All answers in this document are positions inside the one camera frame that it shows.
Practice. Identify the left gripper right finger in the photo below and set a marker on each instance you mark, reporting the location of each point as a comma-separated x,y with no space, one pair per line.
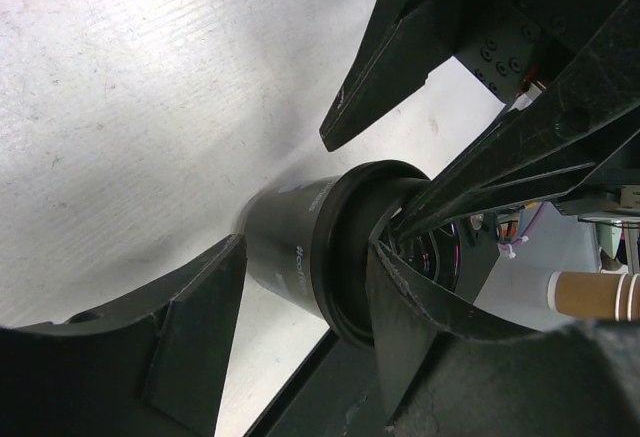
448,368

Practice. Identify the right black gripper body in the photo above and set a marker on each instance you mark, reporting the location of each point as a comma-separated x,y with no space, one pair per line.
510,44

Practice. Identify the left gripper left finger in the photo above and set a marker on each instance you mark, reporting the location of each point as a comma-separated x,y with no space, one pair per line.
152,362

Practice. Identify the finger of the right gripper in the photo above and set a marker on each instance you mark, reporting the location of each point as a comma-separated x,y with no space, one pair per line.
598,87
403,42

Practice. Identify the black coffee cup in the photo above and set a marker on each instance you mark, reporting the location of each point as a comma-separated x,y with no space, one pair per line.
278,224

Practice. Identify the brown paper cup stack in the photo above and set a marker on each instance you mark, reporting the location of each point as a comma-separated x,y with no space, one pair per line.
594,295

